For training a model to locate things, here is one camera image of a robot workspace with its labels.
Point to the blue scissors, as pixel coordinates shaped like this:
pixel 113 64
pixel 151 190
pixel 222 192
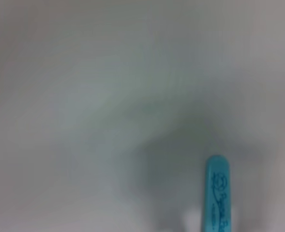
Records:
pixel 217 193

